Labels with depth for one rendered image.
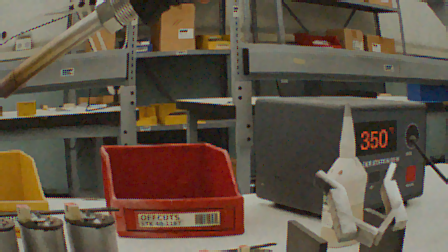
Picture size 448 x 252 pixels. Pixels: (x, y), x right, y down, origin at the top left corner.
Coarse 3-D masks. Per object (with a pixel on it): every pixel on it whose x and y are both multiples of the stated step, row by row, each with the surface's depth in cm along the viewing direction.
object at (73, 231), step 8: (72, 224) 26; (112, 224) 27; (72, 232) 26; (80, 232) 26; (88, 232) 26; (96, 232) 26; (104, 232) 26; (112, 232) 27; (72, 240) 26; (80, 240) 26; (88, 240) 26; (96, 240) 26; (104, 240) 26; (112, 240) 27; (72, 248) 26; (80, 248) 26; (88, 248) 26; (96, 248) 26; (104, 248) 26; (112, 248) 27
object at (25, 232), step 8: (24, 232) 24; (32, 232) 24; (40, 232) 24; (48, 232) 24; (56, 232) 25; (24, 240) 24; (32, 240) 24; (40, 240) 24; (48, 240) 24; (56, 240) 25; (64, 240) 25; (24, 248) 25; (32, 248) 24; (40, 248) 24; (48, 248) 24; (56, 248) 25; (64, 248) 25
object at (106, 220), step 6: (96, 216) 28; (102, 216) 27; (108, 216) 28; (72, 222) 26; (78, 222) 26; (84, 222) 26; (90, 222) 26; (102, 222) 26; (108, 222) 26; (114, 222) 27
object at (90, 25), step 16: (112, 0) 21; (128, 0) 21; (96, 16) 21; (112, 16) 21; (128, 16) 21; (64, 32) 22; (80, 32) 21; (96, 32) 22; (112, 32) 22; (48, 48) 22; (64, 48) 22; (32, 64) 22; (48, 64) 22; (16, 80) 22
